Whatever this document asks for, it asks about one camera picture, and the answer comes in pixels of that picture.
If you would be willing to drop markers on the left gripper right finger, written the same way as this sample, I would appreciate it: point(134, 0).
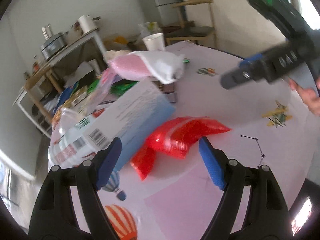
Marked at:
point(267, 215)

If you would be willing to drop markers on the white paper roll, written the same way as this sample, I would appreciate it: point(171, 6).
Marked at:
point(86, 23)

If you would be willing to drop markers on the red plastic snack bag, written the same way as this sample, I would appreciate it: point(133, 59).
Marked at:
point(174, 138)

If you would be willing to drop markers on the white blue cardboard box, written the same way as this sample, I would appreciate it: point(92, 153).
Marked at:
point(131, 118)

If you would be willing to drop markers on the grey metal pot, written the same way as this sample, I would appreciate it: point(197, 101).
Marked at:
point(53, 45)

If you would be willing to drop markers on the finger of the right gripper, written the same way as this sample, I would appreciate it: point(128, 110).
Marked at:
point(234, 78)

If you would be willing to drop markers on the white paper cup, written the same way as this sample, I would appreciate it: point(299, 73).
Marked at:
point(154, 42)

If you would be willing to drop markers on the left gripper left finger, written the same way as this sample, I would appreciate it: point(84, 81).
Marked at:
point(53, 214)

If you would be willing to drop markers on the pink cloth item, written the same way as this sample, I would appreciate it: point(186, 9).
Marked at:
point(130, 67)

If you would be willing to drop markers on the white rubber glove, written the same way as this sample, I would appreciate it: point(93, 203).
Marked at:
point(165, 66)

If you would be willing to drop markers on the white shelf table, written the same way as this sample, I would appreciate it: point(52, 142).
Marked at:
point(48, 71)

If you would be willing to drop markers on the right hand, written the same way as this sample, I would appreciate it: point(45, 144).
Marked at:
point(308, 96)

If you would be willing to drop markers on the green snack bag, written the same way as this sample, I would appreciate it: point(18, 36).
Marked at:
point(118, 88)

